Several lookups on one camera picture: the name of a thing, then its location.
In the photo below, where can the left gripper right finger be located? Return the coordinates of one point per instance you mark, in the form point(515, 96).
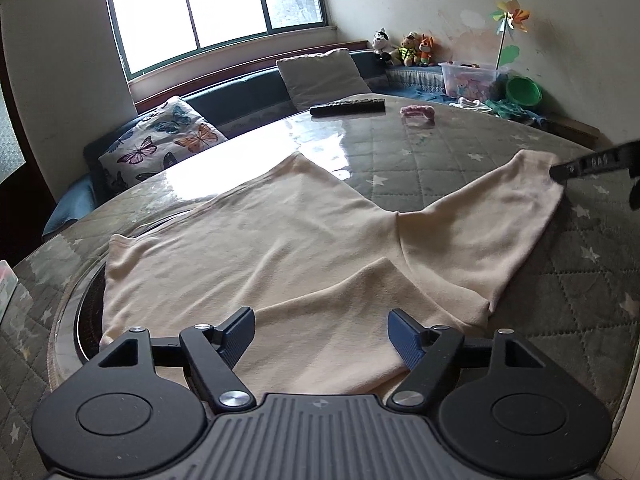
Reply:
point(431, 355)

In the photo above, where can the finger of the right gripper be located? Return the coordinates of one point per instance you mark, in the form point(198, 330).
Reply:
point(623, 157)

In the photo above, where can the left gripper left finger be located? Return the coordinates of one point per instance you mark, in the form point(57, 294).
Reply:
point(211, 354)

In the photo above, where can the cream sweatshirt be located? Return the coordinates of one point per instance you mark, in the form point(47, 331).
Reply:
point(322, 267)

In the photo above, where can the crumpled clothes on bench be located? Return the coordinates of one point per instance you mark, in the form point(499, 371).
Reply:
point(504, 109)

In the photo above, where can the green plastic bowl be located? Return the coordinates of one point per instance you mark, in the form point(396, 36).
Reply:
point(523, 91)

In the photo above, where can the black round induction cooktop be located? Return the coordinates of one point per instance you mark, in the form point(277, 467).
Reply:
point(88, 329)

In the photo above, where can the quilted star table cover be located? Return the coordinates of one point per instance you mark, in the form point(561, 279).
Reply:
point(576, 296)

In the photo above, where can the clear plastic storage box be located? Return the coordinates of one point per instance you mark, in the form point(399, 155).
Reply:
point(473, 82)

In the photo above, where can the colourful paper pinwheel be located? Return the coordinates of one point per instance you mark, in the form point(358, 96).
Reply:
point(510, 16)

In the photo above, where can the pink hair scrunchie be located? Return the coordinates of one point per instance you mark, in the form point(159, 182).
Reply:
point(417, 114)

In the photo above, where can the tissue box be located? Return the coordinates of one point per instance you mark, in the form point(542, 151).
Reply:
point(8, 285)

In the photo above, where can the butterfly print pillow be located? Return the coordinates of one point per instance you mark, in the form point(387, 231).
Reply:
point(170, 134)

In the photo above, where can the orange plush toy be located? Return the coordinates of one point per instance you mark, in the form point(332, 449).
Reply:
point(426, 51)

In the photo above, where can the yellow plush toy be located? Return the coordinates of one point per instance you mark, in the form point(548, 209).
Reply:
point(409, 49)

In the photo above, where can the blue sofa bench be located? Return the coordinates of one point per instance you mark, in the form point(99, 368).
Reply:
point(250, 110)

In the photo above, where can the black remote control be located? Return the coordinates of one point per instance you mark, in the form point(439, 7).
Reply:
point(348, 107)

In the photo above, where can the black white plush toy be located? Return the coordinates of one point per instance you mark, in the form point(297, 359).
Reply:
point(382, 47)

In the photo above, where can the gray square pillow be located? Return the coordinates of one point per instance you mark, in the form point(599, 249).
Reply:
point(313, 79)

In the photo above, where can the green framed window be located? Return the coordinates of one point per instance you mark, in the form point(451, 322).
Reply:
point(151, 34)

